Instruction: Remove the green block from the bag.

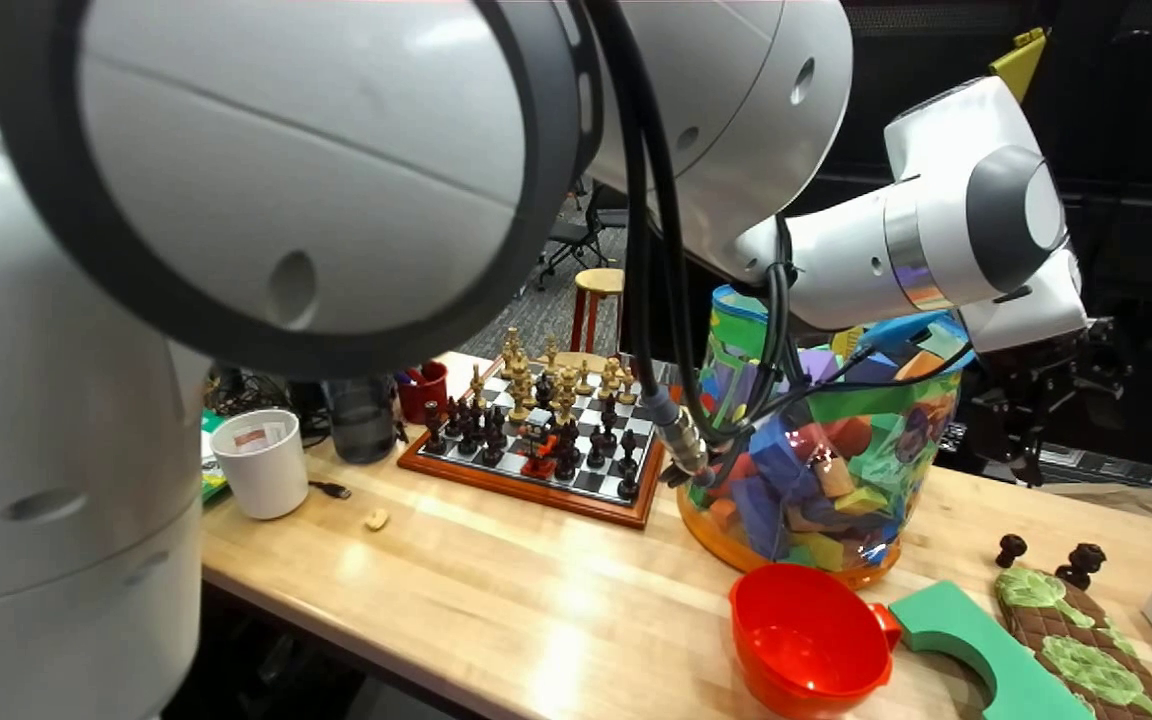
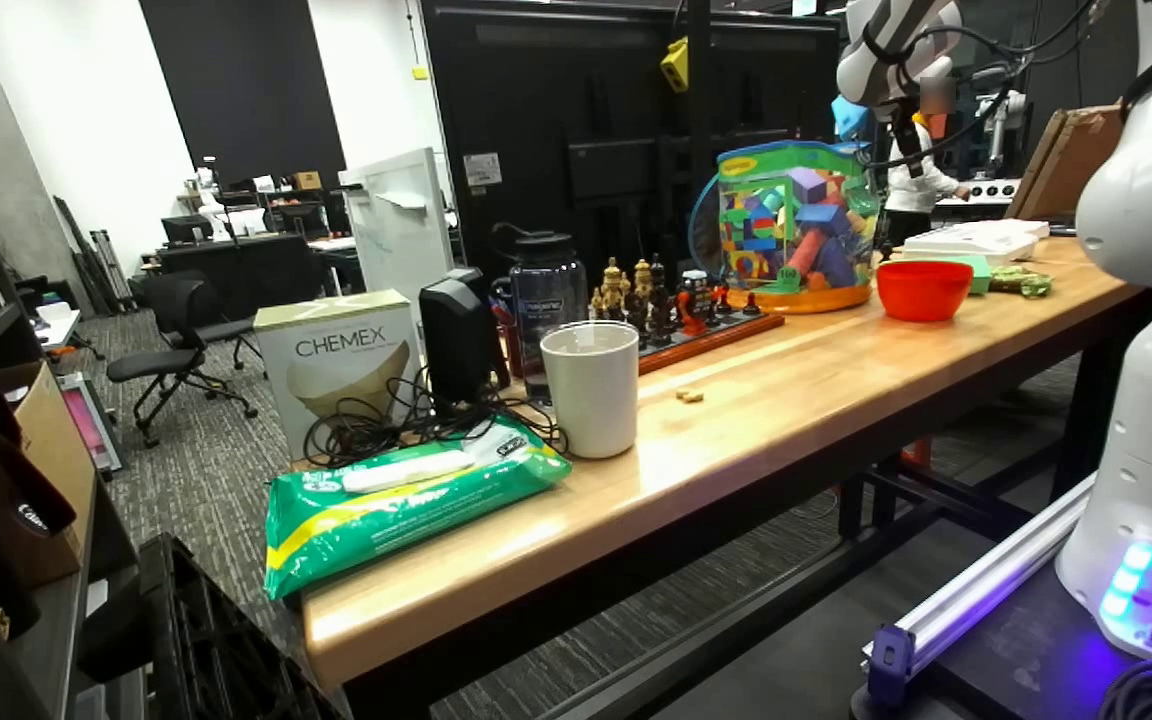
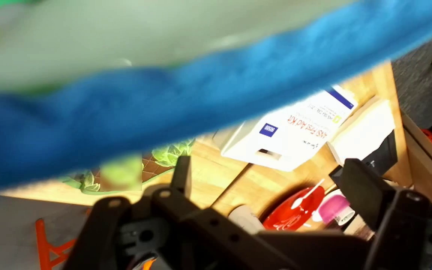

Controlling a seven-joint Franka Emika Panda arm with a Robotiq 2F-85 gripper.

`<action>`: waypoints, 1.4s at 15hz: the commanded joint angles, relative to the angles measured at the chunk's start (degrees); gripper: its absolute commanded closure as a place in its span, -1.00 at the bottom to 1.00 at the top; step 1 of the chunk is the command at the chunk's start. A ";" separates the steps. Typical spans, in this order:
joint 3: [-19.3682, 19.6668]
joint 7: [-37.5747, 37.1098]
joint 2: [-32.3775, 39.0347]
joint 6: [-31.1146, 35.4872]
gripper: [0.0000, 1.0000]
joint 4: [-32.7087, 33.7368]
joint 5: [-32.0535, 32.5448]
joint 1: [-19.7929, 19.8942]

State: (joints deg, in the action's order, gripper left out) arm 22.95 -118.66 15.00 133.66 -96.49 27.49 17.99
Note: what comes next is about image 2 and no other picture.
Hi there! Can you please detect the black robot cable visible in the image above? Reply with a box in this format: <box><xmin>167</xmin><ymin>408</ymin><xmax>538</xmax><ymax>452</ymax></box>
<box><xmin>866</xmin><ymin>0</ymin><xmax>1113</xmax><ymax>178</ymax></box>

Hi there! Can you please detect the white flat box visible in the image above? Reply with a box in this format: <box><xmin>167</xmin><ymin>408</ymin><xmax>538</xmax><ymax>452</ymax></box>
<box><xmin>896</xmin><ymin>218</ymin><xmax>1051</xmax><ymax>267</ymax></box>

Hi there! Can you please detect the green wipes pack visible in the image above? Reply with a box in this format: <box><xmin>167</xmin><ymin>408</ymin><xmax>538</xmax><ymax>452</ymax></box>
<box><xmin>258</xmin><ymin>411</ymin><xmax>574</xmax><ymax>602</ymax></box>

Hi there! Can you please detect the white paper cup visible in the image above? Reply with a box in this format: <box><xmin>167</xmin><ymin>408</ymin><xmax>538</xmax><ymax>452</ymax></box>
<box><xmin>538</xmin><ymin>318</ymin><xmax>645</xmax><ymax>462</ymax></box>

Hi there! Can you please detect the black table frame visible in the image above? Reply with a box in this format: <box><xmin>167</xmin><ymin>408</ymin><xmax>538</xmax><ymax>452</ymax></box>
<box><xmin>331</xmin><ymin>297</ymin><xmax>1147</xmax><ymax>720</ymax></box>

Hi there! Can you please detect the aluminium rail with blue bracket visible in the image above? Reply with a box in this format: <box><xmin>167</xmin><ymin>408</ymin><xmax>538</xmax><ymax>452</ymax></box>
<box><xmin>860</xmin><ymin>472</ymin><xmax>1101</xmax><ymax>711</ymax></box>

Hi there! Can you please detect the coiled black cord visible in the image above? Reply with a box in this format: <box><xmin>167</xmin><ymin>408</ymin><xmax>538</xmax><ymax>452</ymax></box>
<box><xmin>298</xmin><ymin>374</ymin><xmax>441</xmax><ymax>469</ymax></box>

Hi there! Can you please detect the open cardboard box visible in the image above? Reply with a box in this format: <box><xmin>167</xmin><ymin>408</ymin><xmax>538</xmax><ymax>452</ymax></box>
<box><xmin>0</xmin><ymin>355</ymin><xmax>98</xmax><ymax>593</ymax></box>

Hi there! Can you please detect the white cabinet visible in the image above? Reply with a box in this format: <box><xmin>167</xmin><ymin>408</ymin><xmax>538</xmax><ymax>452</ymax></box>
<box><xmin>339</xmin><ymin>145</ymin><xmax>458</xmax><ymax>318</ymax></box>

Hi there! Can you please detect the black office chair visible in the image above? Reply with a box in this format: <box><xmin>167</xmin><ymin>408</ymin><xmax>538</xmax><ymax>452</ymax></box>
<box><xmin>105</xmin><ymin>265</ymin><xmax>273</xmax><ymax>452</ymax></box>

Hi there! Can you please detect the black plastic crate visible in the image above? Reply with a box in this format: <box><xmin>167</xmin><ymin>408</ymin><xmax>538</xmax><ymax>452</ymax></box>
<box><xmin>73</xmin><ymin>532</ymin><xmax>351</xmax><ymax>720</ymax></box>

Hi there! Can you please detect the clear tub of foam blocks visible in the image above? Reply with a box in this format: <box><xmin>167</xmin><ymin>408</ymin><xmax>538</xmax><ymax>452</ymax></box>
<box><xmin>688</xmin><ymin>136</ymin><xmax>889</xmax><ymax>319</ymax></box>

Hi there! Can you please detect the white Chemex box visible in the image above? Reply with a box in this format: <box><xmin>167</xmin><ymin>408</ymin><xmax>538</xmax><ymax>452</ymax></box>
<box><xmin>252</xmin><ymin>285</ymin><xmax>428</xmax><ymax>456</ymax></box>

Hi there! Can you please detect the dark office desk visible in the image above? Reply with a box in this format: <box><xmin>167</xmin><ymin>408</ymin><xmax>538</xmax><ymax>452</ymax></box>
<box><xmin>133</xmin><ymin>234</ymin><xmax>368</xmax><ymax>318</ymax></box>

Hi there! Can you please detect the yellow triangular tag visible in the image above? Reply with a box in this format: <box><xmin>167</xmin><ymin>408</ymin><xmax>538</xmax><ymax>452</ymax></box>
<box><xmin>659</xmin><ymin>34</ymin><xmax>696</xmax><ymax>98</ymax></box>

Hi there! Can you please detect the brown wooden board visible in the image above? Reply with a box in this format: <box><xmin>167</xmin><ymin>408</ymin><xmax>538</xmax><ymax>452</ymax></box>
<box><xmin>1011</xmin><ymin>100</ymin><xmax>1133</xmax><ymax>230</ymax></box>

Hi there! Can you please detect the wooden chess board with pieces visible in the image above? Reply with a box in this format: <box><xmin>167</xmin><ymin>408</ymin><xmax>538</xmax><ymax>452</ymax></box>
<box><xmin>588</xmin><ymin>251</ymin><xmax>788</xmax><ymax>378</ymax></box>

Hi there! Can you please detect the red plastic bowl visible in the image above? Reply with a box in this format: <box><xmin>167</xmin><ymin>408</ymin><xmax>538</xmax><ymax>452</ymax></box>
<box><xmin>874</xmin><ymin>255</ymin><xmax>980</xmax><ymax>326</ymax></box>

